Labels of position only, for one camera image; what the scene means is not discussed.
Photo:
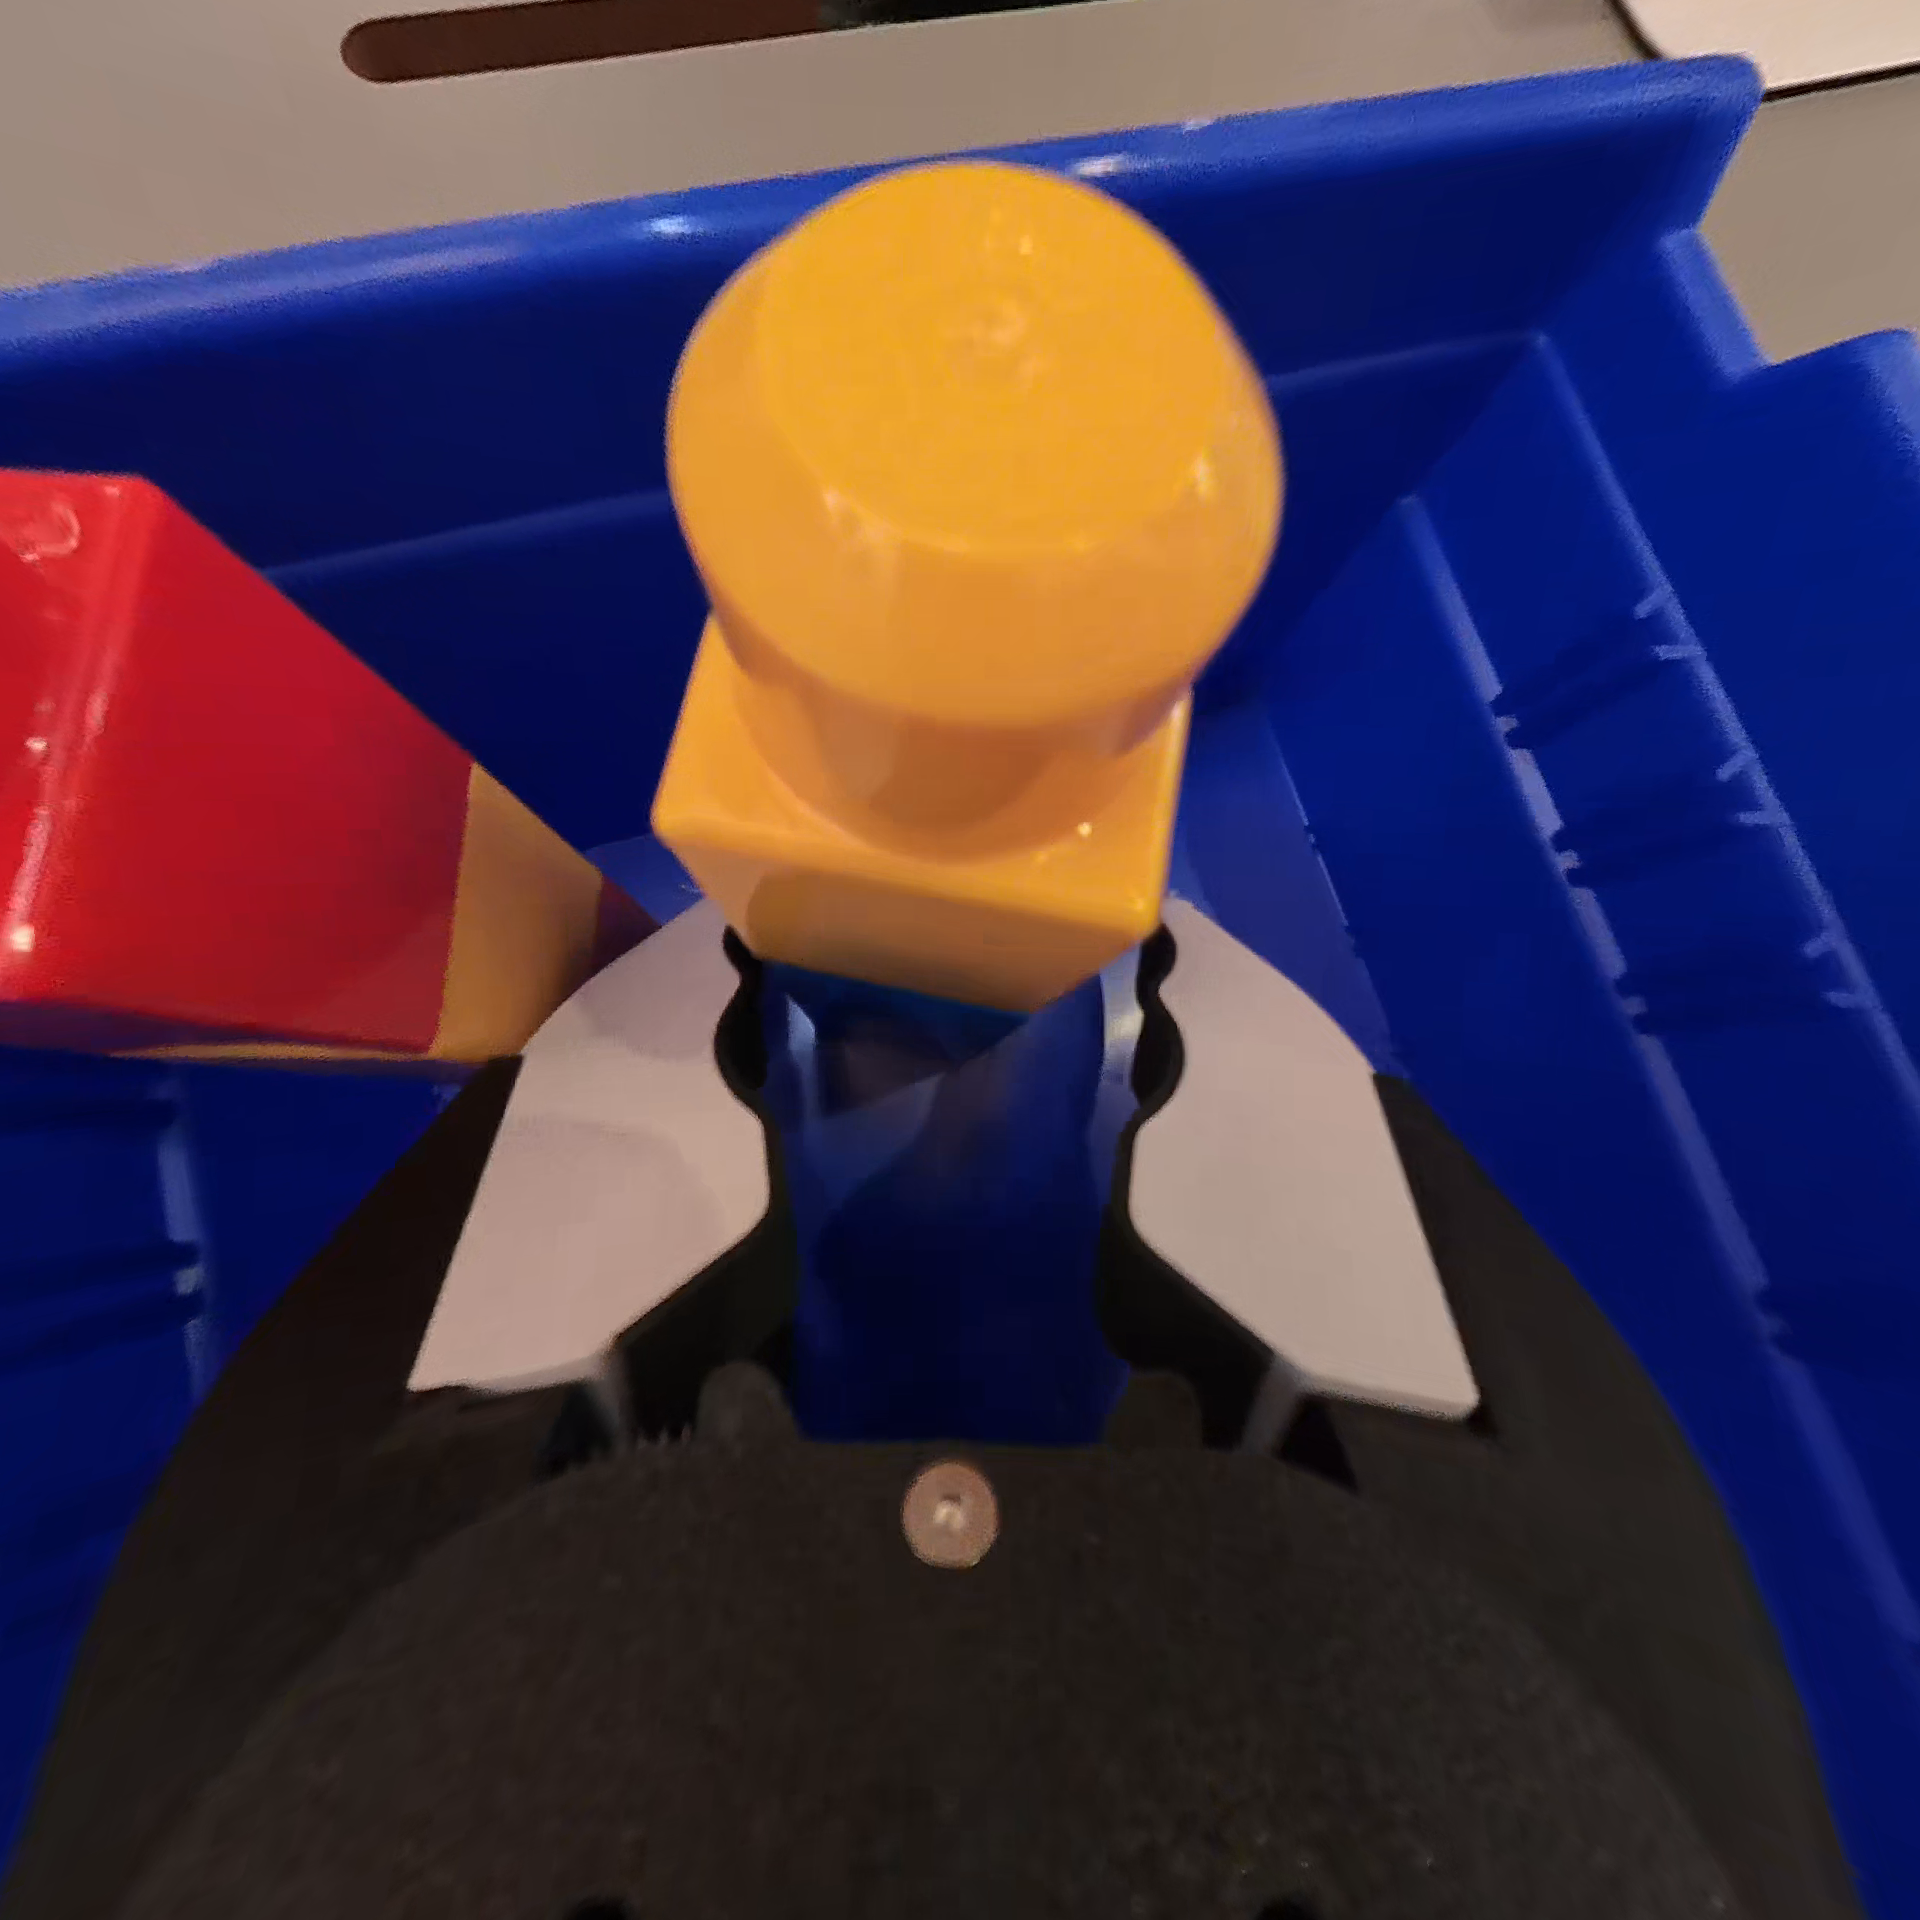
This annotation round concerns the yellow mega block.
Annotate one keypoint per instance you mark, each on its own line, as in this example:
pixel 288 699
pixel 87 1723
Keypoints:
pixel 958 449
pixel 517 930

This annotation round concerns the blue plastic bin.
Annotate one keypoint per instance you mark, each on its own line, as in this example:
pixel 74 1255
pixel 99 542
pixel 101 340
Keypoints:
pixel 1499 449

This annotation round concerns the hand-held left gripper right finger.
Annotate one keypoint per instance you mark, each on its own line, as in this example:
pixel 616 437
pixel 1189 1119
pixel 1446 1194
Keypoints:
pixel 1305 1198

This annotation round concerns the red mega block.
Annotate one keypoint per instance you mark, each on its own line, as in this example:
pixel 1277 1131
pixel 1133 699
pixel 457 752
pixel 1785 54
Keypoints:
pixel 224 779
pixel 622 921

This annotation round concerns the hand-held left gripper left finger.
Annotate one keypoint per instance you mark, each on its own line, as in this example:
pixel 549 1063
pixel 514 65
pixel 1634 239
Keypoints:
pixel 597 1185

